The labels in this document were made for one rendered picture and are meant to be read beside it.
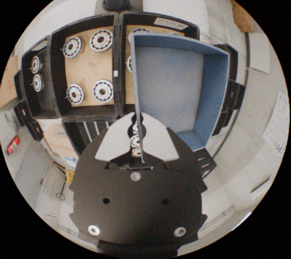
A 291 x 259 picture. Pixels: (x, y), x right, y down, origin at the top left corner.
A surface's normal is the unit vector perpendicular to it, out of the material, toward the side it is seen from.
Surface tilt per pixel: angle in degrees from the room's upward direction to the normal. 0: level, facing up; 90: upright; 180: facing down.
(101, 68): 0
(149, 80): 0
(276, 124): 90
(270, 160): 90
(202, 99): 90
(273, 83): 90
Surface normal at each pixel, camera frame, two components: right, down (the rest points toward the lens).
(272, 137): -0.99, 0.08
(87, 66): 0.13, 0.48
